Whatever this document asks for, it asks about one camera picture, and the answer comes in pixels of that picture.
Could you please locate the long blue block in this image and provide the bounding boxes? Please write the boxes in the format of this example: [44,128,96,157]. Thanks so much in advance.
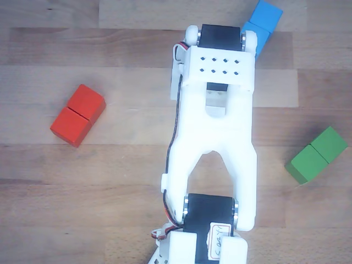
[241,0,284,59]

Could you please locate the red black servo wire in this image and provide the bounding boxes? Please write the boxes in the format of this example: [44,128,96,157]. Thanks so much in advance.
[161,41,191,240]

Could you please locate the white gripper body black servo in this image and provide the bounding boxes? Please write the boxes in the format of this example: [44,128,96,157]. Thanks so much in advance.
[169,59,184,101]

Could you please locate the long green block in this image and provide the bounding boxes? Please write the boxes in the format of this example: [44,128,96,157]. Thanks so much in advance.
[284,126,349,185]

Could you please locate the long red block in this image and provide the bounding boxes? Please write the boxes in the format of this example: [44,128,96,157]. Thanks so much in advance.
[49,84,107,149]

